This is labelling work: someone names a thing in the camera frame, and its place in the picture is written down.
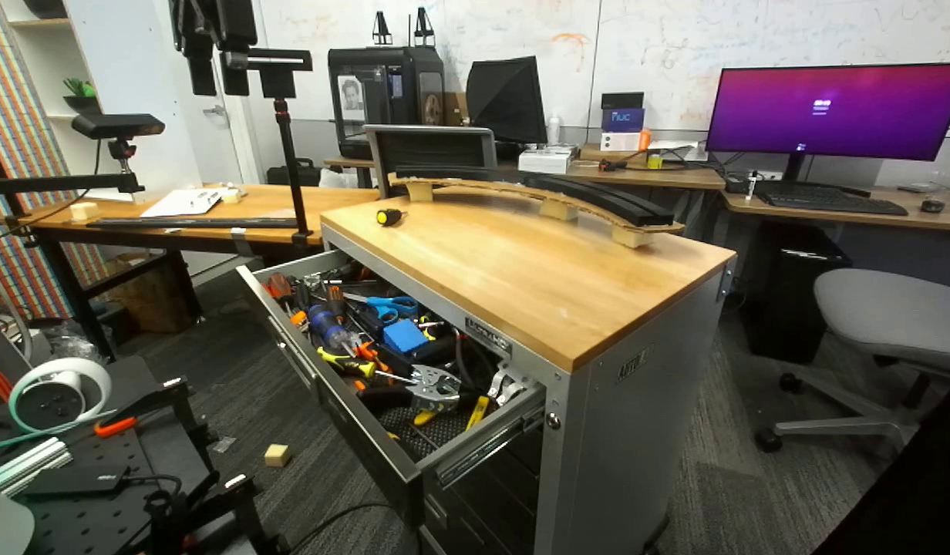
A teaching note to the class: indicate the grey metal tool drawer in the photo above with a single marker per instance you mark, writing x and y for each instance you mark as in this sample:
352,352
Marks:
466,468

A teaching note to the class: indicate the blue box in drawer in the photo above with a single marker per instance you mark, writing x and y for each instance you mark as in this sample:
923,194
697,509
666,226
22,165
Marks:
404,338

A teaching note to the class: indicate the grey tool cabinet wooden top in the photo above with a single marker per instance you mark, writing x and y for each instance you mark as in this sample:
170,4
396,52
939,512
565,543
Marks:
614,338

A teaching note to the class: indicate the curved black wooden track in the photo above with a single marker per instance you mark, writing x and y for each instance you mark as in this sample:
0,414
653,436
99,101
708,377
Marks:
622,216

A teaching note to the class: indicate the wooden side desk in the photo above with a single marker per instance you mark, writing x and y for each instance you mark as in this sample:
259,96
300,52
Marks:
259,223

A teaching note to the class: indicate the small yellow foam block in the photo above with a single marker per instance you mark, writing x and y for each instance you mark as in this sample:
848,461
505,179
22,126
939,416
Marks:
277,455

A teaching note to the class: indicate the black keyboard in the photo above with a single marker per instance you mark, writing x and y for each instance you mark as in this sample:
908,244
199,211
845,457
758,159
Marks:
827,198

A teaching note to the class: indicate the white tape roll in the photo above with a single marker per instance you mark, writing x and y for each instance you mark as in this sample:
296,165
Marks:
61,392

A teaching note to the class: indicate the grey office chair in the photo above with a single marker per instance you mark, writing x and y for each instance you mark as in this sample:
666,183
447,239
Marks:
896,320

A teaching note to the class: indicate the purple screen monitor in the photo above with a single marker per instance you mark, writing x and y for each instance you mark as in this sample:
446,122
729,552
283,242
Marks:
833,108

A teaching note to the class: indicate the blue black handled screwdriver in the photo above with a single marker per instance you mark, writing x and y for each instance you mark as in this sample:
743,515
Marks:
329,328

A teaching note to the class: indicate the black camera tripod stand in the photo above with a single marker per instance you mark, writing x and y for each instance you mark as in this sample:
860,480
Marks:
277,75

